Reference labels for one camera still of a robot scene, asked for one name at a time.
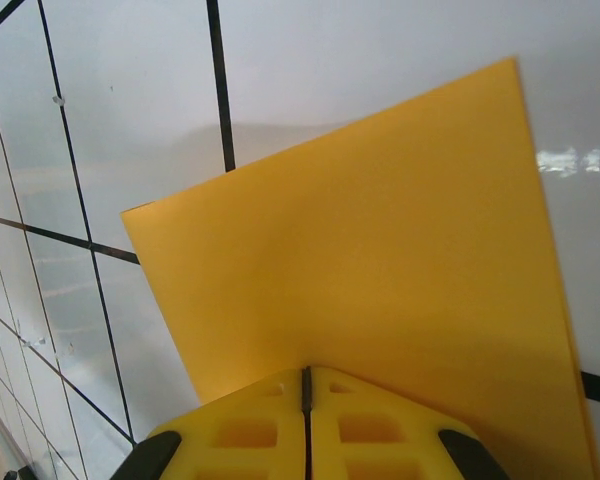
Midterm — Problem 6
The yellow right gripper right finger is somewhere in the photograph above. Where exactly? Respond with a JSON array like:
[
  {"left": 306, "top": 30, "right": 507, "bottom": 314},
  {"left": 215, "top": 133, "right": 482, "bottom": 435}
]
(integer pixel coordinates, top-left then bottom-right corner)
[{"left": 304, "top": 365, "right": 504, "bottom": 480}]

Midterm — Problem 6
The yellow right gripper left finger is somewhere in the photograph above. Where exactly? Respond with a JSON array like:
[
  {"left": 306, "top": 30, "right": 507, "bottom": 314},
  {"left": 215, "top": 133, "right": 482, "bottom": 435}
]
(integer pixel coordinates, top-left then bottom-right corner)
[{"left": 112, "top": 367, "right": 307, "bottom": 480}]

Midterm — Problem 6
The yellow paper sheet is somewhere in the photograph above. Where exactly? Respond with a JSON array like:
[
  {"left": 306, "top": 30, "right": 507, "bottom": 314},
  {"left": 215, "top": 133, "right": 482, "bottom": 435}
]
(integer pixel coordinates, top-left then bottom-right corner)
[{"left": 119, "top": 55, "right": 600, "bottom": 480}]

